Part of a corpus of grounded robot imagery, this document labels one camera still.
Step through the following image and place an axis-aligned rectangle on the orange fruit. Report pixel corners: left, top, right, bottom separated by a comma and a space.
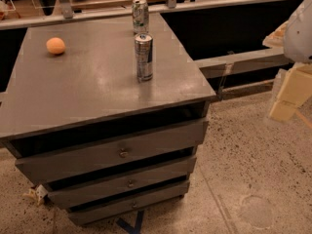
46, 37, 65, 55

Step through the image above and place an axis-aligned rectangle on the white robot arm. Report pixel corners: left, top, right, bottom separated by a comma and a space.
269, 0, 312, 122

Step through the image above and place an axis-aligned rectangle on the blue tape cross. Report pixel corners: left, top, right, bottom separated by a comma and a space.
116, 210, 145, 234

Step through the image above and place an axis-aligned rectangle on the bottom grey drawer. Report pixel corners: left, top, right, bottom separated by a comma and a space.
68, 180, 189, 225

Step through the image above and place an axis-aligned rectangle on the grey drawer cabinet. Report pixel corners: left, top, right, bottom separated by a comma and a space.
0, 15, 214, 214

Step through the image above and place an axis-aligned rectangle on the crumpled paper scrap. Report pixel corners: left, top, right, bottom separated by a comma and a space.
23, 184, 48, 206

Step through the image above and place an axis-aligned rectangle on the middle grey drawer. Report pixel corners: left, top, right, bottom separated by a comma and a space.
49, 155, 196, 209

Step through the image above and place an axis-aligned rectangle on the green white soda can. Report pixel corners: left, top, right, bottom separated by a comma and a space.
132, 0, 149, 34

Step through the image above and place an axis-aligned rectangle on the silver redbull can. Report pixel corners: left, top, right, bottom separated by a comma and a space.
135, 33, 153, 81

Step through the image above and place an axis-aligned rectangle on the top grey drawer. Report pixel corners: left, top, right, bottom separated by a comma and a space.
16, 119, 208, 184

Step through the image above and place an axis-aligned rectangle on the grey drawer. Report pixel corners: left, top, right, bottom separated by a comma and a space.
68, 180, 189, 225
49, 155, 196, 209
16, 119, 208, 184

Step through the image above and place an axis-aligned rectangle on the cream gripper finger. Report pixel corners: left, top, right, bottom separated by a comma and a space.
269, 63, 312, 122

